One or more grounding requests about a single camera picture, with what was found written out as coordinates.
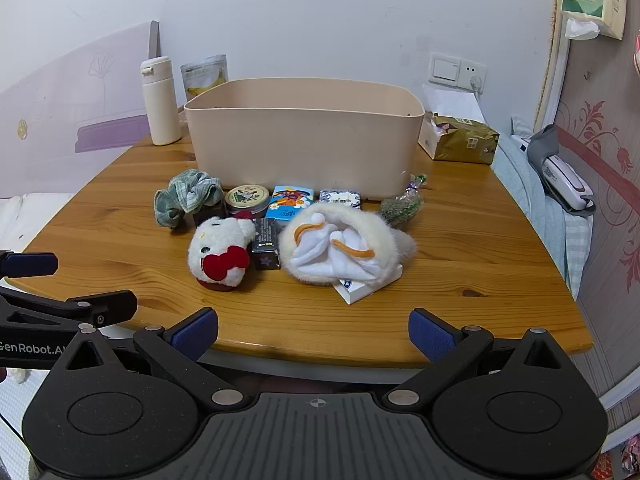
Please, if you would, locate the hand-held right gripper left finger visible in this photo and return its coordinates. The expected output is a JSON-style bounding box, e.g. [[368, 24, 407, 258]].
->
[[49, 307, 250, 413]]

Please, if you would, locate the light blue blanket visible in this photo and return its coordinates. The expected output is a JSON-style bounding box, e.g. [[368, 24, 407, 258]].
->
[[492, 116, 593, 301]]

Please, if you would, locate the white furry plush orange trim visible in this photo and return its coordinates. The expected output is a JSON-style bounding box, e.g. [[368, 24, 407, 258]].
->
[[278, 201, 417, 286]]

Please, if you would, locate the white thermos bottle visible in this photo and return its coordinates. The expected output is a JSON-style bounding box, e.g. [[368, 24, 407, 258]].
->
[[140, 56, 182, 146]]

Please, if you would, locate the gold tissue pack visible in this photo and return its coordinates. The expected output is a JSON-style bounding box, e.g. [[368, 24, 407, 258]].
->
[[418, 112, 500, 165]]

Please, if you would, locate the white wall switch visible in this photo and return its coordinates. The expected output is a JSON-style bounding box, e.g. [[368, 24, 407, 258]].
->
[[429, 53, 462, 86]]

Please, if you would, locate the beige plastic storage bin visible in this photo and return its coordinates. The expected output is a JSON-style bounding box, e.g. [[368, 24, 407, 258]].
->
[[183, 78, 426, 201]]

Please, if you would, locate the banana print snack pouch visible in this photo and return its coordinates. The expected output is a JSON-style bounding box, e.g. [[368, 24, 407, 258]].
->
[[180, 54, 229, 103]]

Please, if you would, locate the white wall socket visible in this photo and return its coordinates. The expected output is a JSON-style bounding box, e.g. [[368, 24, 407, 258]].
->
[[459, 58, 487, 90]]

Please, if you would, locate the white box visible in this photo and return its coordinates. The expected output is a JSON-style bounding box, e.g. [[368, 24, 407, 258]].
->
[[332, 262, 404, 305]]

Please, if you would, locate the white paper sheet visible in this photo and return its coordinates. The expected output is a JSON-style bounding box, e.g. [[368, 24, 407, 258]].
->
[[421, 83, 487, 126]]

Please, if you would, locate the blue and white small packet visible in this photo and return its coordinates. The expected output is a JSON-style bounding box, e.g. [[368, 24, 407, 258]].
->
[[319, 188, 363, 209]]

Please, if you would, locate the round tin with printed lid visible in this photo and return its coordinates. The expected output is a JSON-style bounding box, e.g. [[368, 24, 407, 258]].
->
[[224, 184, 271, 221]]

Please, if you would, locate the floral patterned board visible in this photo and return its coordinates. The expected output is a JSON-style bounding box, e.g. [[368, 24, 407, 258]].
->
[[532, 0, 640, 411]]

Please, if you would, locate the colourful cartoon tissue pack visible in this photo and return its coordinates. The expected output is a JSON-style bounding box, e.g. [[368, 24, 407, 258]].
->
[[265, 186, 317, 222]]

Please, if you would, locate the white bed sheet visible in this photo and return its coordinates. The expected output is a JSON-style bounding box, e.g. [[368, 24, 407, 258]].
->
[[0, 192, 76, 480]]

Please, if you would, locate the white plush cat red bow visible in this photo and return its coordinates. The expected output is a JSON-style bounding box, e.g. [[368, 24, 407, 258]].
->
[[188, 211, 257, 292]]

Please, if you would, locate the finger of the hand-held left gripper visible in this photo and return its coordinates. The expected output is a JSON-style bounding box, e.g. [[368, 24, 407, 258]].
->
[[0, 287, 138, 333], [0, 251, 59, 277]]

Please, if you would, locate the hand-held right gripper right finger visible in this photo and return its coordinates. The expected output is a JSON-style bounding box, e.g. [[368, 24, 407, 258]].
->
[[382, 308, 581, 413]]

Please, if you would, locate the pink and purple headboard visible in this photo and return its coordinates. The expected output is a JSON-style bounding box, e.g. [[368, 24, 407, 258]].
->
[[0, 21, 162, 198]]

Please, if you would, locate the green checked scrunchie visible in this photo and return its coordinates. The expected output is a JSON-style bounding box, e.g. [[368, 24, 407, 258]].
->
[[154, 170, 225, 229]]

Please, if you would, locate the white blood pressure monitor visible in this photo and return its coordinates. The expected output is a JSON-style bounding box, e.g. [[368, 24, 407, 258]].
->
[[537, 155, 596, 211]]

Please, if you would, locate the dark printed small box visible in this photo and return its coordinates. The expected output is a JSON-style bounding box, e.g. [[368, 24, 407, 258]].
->
[[251, 217, 283, 271]]

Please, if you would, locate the clear bag of dried herbs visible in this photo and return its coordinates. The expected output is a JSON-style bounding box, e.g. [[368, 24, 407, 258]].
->
[[378, 173, 428, 228]]

